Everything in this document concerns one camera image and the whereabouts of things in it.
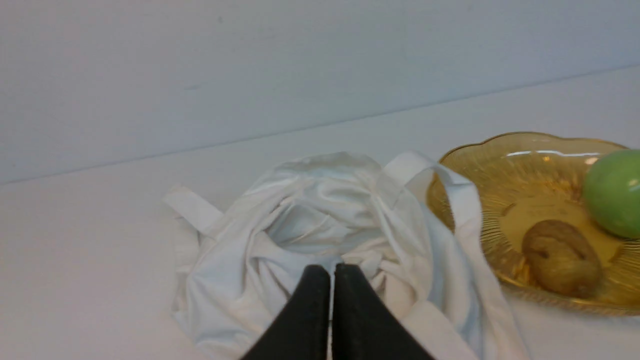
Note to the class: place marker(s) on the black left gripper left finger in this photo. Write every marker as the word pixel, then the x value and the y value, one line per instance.
pixel 301 329

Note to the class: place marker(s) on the green apple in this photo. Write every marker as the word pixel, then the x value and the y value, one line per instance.
pixel 611 193

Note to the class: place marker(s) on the amber glass fruit bowl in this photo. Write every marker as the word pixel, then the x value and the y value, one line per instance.
pixel 523 178

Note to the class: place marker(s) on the white cloth tote bag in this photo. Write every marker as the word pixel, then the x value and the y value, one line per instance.
pixel 412 226

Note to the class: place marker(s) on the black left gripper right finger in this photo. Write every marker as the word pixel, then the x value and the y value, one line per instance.
pixel 362 326

